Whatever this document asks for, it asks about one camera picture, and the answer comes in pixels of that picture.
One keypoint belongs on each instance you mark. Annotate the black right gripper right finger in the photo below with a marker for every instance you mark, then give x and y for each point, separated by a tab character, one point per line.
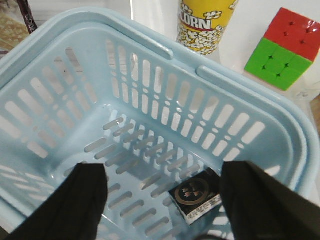
259	207

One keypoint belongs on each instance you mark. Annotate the light blue plastic basket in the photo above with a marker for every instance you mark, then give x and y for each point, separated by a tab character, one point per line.
92	86

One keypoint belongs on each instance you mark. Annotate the colourful rubik's cube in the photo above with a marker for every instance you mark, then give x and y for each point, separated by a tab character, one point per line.
287	49

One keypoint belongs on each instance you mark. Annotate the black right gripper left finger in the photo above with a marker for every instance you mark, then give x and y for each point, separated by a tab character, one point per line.
73	211

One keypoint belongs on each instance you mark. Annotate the yellow popcorn paper cup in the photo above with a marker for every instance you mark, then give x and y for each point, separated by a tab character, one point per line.
202	23

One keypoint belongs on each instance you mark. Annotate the brown cracker bag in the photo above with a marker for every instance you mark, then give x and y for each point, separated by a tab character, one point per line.
16	24

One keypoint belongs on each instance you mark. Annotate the black tissue pack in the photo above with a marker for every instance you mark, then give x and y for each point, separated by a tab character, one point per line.
197	196

